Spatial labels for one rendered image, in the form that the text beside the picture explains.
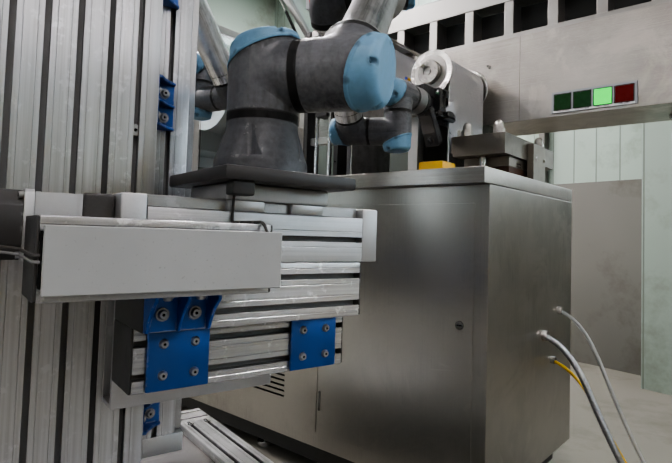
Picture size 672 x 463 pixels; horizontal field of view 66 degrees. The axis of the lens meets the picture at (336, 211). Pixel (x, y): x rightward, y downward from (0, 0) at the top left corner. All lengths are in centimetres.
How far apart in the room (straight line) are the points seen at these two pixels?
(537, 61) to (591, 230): 176
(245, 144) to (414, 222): 67
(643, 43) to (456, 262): 93
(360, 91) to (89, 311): 53
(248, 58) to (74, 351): 52
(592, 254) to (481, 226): 227
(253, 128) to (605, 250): 289
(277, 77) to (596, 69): 127
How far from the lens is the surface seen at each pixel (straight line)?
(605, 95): 185
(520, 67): 197
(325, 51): 80
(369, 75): 78
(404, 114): 140
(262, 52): 84
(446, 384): 136
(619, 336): 349
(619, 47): 189
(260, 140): 80
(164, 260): 59
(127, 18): 96
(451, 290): 132
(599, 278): 350
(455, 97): 172
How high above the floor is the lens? 73
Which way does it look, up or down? 3 degrees up
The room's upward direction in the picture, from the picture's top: 2 degrees clockwise
